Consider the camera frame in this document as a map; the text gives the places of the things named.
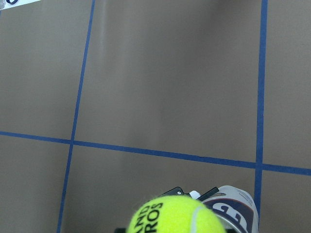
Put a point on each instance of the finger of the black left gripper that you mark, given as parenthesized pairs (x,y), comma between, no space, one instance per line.
(208,194)
(177,191)

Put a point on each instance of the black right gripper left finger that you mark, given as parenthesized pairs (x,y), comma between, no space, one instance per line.
(120,230)

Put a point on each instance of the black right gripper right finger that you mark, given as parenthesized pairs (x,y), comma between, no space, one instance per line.
(230,231)

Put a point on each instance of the Roland Garros yellow tennis ball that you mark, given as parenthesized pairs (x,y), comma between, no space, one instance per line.
(174,214)

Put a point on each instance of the white blue tennis ball can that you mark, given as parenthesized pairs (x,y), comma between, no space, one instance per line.
(234,207)

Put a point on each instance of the white metal mounting plate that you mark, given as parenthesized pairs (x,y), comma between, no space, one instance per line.
(7,4)

